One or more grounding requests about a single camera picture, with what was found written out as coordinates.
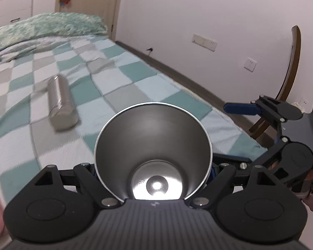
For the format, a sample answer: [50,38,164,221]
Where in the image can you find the blue cartoon steel cup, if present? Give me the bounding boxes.
[94,102,212,201]

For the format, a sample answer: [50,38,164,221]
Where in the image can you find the wooden chair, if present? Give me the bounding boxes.
[249,25,301,139]

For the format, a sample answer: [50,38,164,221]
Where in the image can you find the silver steel bottle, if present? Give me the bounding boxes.
[47,75,80,131]

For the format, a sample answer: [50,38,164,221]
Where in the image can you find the checkered teal bed blanket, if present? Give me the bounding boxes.
[0,36,265,205]

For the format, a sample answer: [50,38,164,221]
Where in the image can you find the green floral quilt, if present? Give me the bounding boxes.
[0,12,108,51]

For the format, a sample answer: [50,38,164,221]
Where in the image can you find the white wall socket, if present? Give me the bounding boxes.
[244,58,257,72]

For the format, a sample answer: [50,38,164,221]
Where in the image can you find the white wall switch plate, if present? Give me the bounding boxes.
[192,34,217,52]

